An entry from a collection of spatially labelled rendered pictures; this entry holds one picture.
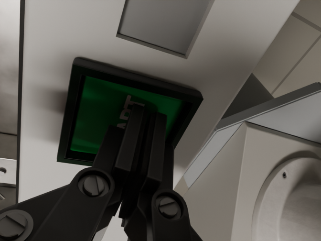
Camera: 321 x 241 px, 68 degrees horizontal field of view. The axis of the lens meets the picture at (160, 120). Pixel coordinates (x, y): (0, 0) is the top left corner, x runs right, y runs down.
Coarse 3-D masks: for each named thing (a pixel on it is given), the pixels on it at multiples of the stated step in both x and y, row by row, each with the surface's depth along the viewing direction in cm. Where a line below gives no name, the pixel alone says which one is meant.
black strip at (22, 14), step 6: (24, 0) 8; (24, 6) 8; (24, 12) 8; (18, 78) 10; (18, 84) 10; (18, 90) 10; (18, 96) 10; (18, 102) 10; (18, 108) 10; (18, 114) 11; (18, 120) 11; (18, 126) 11; (18, 132) 11; (18, 138) 12; (18, 144) 12; (18, 150) 12; (18, 156) 12; (18, 162) 13; (18, 168) 13; (18, 174) 13; (18, 180) 13; (18, 186) 14; (18, 192) 14; (18, 198) 15
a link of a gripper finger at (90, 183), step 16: (80, 176) 7; (96, 176) 7; (64, 192) 6; (80, 192) 6; (96, 192) 7; (112, 192) 7; (64, 208) 6; (80, 208) 6; (96, 208) 6; (48, 224) 6; (64, 224) 6; (80, 224) 6; (96, 224) 6; (32, 240) 5; (48, 240) 5; (64, 240) 5; (80, 240) 6
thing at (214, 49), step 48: (48, 0) 8; (96, 0) 8; (144, 0) 9; (192, 0) 9; (240, 0) 9; (288, 0) 9; (48, 48) 9; (96, 48) 9; (144, 48) 9; (192, 48) 10; (240, 48) 10; (48, 96) 10; (48, 144) 12; (192, 144) 13; (96, 240) 20
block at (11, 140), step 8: (0, 136) 21; (8, 136) 21; (16, 136) 21; (0, 144) 20; (8, 144) 20; (16, 144) 20; (0, 152) 19; (8, 152) 20; (16, 152) 20; (0, 160) 19; (8, 160) 19; (16, 160) 19; (0, 168) 20; (8, 168) 20; (0, 176) 20; (8, 176) 20
